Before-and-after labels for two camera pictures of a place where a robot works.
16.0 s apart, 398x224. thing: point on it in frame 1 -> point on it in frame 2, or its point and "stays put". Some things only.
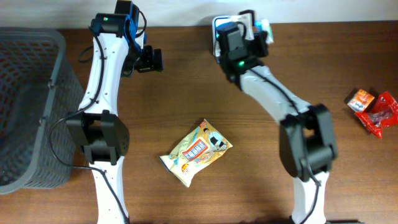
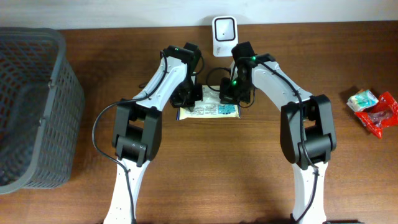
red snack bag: [384, 113] stays put
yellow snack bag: [197, 149] -> [209, 107]
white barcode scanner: [216, 21] stays put
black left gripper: [157, 59] -> [185, 99]
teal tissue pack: [263, 25] -> [362, 99]
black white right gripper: [259, 43] -> [232, 95]
